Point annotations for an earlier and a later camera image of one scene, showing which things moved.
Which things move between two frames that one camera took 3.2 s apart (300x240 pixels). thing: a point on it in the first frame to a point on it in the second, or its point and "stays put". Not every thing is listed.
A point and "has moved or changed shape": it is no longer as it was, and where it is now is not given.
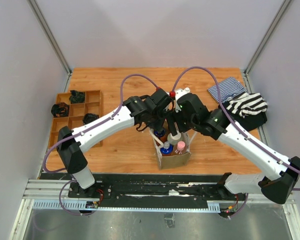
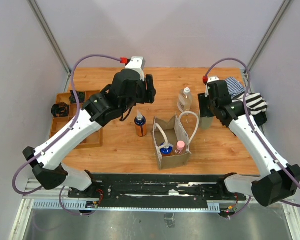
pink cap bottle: (180, 148) stays put
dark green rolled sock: (77, 97) stays put
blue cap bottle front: (166, 150) stays put
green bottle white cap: (173, 140) has moved or changed shape
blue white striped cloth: (229, 88) stays put
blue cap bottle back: (160, 133) has moved or changed shape
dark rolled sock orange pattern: (61, 109) stays put
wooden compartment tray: (93, 104) stays put
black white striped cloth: (247, 104) stays put
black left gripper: (159, 125) to (149, 92)
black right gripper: (172, 117) to (203, 99)
